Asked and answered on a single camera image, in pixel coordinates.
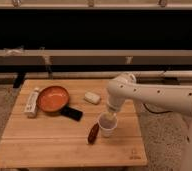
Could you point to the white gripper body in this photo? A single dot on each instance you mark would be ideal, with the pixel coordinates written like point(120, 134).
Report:
point(112, 109)

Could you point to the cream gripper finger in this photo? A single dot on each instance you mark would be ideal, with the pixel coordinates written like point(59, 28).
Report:
point(110, 117)

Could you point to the white ceramic cup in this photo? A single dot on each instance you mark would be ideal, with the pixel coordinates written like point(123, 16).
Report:
point(106, 127)

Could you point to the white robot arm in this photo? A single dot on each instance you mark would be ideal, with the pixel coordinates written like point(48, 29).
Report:
point(177, 98)

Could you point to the orange ceramic bowl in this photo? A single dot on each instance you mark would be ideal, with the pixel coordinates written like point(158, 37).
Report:
point(52, 98)

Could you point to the dark red oblong object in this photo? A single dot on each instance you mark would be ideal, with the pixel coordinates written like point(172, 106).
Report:
point(93, 133)

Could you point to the black rectangular block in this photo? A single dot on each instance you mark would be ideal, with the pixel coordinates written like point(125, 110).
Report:
point(71, 113)

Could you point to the metal frame rail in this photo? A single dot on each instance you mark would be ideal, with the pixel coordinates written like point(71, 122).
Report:
point(95, 57)

